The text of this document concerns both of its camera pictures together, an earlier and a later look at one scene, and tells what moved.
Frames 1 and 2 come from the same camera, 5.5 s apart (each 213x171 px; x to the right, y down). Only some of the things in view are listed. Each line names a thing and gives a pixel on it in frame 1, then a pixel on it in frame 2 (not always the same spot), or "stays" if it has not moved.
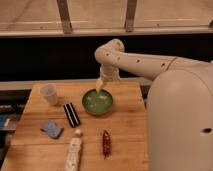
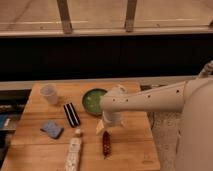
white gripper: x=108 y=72 → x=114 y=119
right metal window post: x=130 y=13 stays
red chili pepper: x=106 y=143 stays
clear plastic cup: x=49 y=93 stays
